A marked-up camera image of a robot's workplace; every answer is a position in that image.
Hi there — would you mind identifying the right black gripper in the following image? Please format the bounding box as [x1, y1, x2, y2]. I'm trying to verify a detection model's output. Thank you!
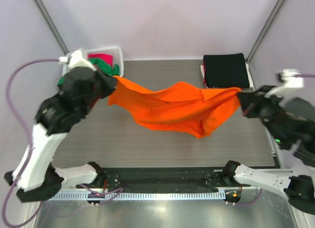
[237, 85, 290, 147]

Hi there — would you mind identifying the white plastic basket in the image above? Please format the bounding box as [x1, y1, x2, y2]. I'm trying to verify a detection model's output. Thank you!
[65, 46, 124, 77]

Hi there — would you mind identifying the orange t shirt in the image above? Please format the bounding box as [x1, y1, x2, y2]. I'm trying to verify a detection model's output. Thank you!
[108, 77, 241, 138]

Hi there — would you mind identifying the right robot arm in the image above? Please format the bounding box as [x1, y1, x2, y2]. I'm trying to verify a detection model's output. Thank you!
[221, 85, 315, 215]

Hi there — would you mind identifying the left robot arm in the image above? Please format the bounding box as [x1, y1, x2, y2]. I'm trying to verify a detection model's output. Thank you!
[4, 67, 117, 203]

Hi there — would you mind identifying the green t shirt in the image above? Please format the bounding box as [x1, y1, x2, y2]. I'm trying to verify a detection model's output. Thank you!
[57, 58, 121, 86]

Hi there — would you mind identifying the folded white t shirt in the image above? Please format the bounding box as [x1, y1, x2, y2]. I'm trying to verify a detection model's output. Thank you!
[200, 63, 253, 88]

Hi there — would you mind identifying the pink t shirt in basket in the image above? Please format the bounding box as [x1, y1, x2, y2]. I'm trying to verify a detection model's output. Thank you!
[88, 53, 113, 66]

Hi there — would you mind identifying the folded black t shirt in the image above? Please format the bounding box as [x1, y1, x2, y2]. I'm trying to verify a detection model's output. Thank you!
[203, 53, 249, 89]

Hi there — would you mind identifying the folded pink t shirt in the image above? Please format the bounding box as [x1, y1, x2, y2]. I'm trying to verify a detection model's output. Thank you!
[202, 63, 208, 89]

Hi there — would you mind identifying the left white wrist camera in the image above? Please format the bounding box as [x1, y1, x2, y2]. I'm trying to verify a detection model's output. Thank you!
[59, 49, 96, 74]

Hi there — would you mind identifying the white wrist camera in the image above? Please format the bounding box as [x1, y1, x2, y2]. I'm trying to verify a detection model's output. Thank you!
[59, 49, 96, 74]
[268, 68, 305, 98]

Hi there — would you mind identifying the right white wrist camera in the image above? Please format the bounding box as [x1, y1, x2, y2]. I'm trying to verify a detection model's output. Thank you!
[268, 68, 305, 98]

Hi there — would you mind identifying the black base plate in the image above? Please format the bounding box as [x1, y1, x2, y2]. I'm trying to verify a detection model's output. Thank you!
[86, 167, 241, 194]

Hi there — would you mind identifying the right aluminium frame post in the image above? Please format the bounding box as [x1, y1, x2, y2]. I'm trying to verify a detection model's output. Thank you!
[246, 0, 287, 63]

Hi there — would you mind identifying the aluminium frame post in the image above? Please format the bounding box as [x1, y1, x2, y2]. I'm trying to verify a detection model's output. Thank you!
[246, 0, 287, 63]
[33, 0, 69, 54]

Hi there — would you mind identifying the white slotted cable duct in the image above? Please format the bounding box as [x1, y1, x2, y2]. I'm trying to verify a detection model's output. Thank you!
[50, 190, 225, 201]

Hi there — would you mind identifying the left aluminium frame post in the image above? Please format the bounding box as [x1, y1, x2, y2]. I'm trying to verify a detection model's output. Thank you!
[33, 0, 69, 54]

